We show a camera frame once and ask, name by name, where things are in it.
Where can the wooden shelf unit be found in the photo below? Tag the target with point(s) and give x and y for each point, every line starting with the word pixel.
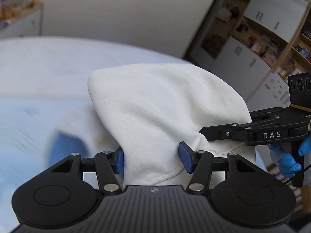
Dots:
pixel 214 31

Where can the blue gloved right hand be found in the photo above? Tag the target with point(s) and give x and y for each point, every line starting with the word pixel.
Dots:
pixel 285 161

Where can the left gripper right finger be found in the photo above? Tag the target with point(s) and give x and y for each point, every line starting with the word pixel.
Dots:
pixel 199 165

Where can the white drawer cabinet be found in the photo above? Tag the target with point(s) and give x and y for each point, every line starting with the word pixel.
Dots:
pixel 27 23

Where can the wooden chair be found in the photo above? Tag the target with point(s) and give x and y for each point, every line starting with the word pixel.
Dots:
pixel 300 198

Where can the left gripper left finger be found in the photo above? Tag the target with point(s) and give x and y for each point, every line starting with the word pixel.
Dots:
pixel 108 164

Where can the cream white sweatshirt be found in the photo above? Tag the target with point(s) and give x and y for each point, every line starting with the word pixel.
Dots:
pixel 147 110

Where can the white kitchen cupboard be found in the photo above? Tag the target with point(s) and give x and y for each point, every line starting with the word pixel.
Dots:
pixel 257 46

